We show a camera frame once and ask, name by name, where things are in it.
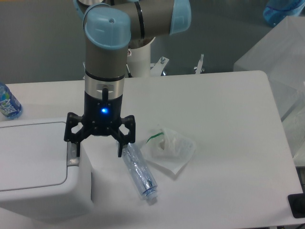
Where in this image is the silver table clamp bolt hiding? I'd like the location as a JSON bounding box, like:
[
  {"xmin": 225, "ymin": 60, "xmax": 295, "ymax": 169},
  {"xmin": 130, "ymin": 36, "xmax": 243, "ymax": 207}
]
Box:
[{"xmin": 193, "ymin": 53, "xmax": 205, "ymax": 74}]

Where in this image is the blue plastic bag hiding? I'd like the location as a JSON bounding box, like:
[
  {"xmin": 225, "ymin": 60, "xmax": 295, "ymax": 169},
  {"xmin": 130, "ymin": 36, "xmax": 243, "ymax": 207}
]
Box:
[{"xmin": 263, "ymin": 0, "xmax": 305, "ymax": 27}]

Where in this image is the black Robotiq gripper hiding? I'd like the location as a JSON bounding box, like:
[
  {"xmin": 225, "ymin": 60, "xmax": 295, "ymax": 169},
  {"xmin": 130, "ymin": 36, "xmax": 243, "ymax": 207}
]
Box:
[{"xmin": 63, "ymin": 92, "xmax": 137, "ymax": 158}]

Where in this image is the empty clear plastic bottle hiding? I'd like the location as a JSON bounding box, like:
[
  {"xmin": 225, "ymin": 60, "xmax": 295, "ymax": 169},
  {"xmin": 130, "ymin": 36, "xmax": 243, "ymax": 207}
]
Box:
[{"xmin": 121, "ymin": 143, "xmax": 158, "ymax": 205}]

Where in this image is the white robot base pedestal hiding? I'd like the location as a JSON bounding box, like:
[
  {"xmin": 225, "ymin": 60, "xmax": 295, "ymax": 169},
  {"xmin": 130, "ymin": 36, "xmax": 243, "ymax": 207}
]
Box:
[{"xmin": 82, "ymin": 37, "xmax": 170, "ymax": 80}]

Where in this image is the black device at table edge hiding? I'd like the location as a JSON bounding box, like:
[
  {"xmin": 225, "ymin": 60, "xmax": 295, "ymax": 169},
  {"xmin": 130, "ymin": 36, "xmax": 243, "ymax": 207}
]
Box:
[{"xmin": 288, "ymin": 193, "xmax": 305, "ymax": 219}]

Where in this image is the blue labelled water bottle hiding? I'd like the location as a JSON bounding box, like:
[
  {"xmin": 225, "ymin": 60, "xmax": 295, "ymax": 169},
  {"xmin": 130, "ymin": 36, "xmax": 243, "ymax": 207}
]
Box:
[{"xmin": 0, "ymin": 83, "xmax": 23, "ymax": 120}]

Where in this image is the crumpled clear plastic bag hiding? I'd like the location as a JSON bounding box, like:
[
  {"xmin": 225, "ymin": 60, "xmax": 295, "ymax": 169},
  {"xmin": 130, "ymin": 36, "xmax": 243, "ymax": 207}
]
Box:
[{"xmin": 141, "ymin": 126, "xmax": 196, "ymax": 175}]

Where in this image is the white push-lid trash can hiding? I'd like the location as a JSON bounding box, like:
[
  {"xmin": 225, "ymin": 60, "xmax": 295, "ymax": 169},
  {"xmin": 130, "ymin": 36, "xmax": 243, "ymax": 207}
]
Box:
[{"xmin": 0, "ymin": 118, "xmax": 94, "ymax": 219}]

